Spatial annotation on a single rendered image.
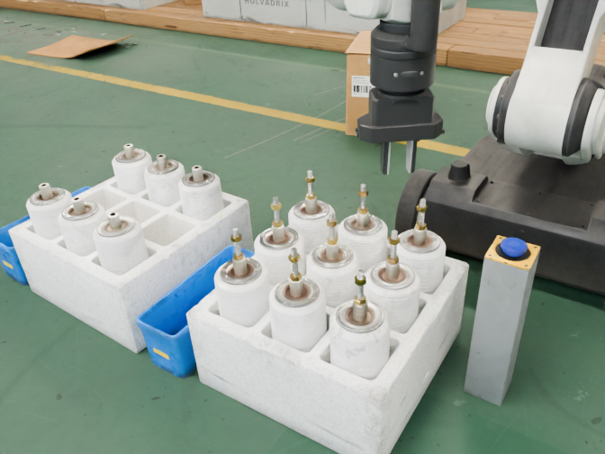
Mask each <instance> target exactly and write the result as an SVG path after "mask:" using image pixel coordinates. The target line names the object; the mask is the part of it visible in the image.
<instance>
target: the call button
mask: <svg viewBox="0 0 605 454"><path fill-rule="evenodd" d="M501 249H502V251H503V253H505V254H506V255H508V256H511V257H520V256H522V255H523V254H524V253H526V251H527V249H528V244H527V243H526V242H525V241H523V240H521V239H519V238H514V237H509V238H505V239H503V240H502V241H501Z"/></svg>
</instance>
